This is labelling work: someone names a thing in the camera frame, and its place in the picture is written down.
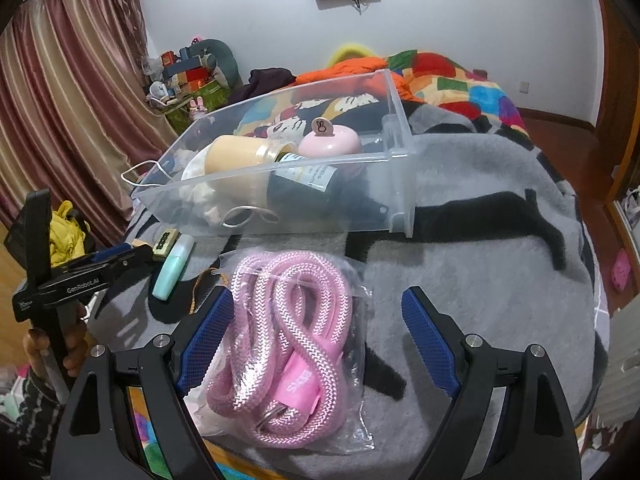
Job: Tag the wooden wardrobe shelf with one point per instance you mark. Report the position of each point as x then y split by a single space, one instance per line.
620 110

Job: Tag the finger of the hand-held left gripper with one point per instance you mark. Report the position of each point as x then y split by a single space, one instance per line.
125 257

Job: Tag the clear plastic storage bin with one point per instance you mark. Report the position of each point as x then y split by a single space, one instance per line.
400 185

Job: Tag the mahjong tile with black dots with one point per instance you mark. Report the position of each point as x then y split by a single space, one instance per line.
165 245

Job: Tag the pink rabbit toy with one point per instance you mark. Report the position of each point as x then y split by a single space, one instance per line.
197 109

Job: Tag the dark green glass jar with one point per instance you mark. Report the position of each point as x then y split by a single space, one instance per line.
300 195

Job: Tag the pile of colourful boxes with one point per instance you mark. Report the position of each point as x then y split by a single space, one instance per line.
185 72

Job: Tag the beige lidded plastic tub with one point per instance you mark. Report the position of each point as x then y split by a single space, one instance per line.
235 155

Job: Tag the person's left forearm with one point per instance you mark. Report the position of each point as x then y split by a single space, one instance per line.
30 420

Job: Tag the mint green case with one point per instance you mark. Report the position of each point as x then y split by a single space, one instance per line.
172 270

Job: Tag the pink apple-shaped box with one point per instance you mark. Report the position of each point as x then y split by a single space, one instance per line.
330 142

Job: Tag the dark purple cloth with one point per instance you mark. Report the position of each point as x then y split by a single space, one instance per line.
270 80

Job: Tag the white suitcase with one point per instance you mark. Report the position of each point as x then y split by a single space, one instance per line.
625 350

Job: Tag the grey-green neck pillow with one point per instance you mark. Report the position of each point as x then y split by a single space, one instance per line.
225 60

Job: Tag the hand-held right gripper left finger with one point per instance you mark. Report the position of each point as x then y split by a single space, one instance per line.
207 340

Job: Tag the pink clog shoe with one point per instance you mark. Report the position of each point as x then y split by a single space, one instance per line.
621 270

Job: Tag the colourful patchwork quilt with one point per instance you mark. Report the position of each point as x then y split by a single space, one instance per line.
450 80

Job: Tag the orange cushion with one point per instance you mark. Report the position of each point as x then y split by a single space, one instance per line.
350 67

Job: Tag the pink curtain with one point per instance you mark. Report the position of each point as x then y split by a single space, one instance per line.
75 85

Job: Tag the person's left hand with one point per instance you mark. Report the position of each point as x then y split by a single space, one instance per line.
77 335

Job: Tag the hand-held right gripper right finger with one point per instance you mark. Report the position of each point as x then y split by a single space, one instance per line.
432 340

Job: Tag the grey and black blanket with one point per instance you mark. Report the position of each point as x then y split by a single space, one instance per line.
475 260

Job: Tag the yellow cloth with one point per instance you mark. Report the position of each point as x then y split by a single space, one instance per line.
67 235

